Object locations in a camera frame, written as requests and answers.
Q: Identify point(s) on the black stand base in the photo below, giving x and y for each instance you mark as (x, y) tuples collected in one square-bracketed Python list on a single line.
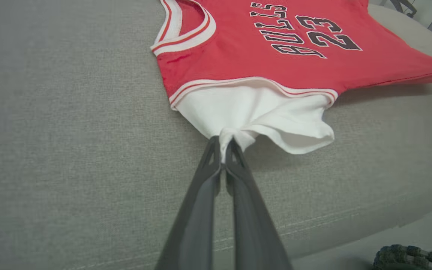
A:
[(403, 6)]

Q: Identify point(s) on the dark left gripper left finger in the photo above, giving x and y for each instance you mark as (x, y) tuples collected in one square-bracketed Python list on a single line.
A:
[(197, 210)]

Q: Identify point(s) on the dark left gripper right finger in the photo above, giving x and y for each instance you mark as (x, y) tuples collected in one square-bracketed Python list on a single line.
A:
[(249, 217)]

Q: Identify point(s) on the red white Bulls jersey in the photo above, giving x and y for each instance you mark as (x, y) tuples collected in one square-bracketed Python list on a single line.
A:
[(246, 56)]

